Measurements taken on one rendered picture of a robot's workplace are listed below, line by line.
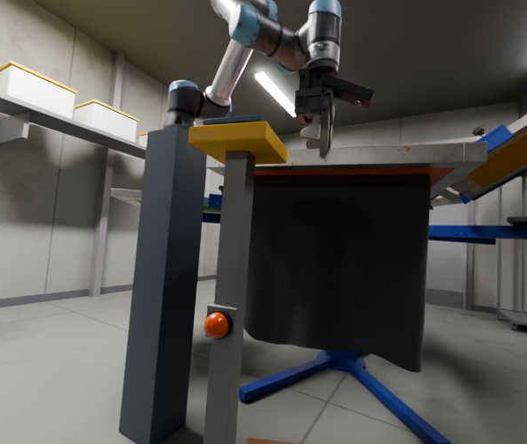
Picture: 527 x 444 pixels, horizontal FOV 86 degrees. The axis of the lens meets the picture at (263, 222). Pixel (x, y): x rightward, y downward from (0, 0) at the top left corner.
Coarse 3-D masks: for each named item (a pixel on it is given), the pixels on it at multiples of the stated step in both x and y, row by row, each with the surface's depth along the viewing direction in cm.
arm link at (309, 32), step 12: (324, 0) 62; (336, 0) 62; (312, 12) 63; (324, 12) 62; (336, 12) 62; (312, 24) 63; (324, 24) 61; (336, 24) 62; (300, 36) 67; (312, 36) 63; (324, 36) 61; (336, 36) 62
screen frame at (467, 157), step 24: (432, 144) 54; (456, 144) 53; (480, 144) 52; (216, 168) 70; (264, 168) 67; (288, 168) 66; (312, 168) 64; (336, 168) 63; (360, 168) 61; (456, 168) 57; (432, 192) 81
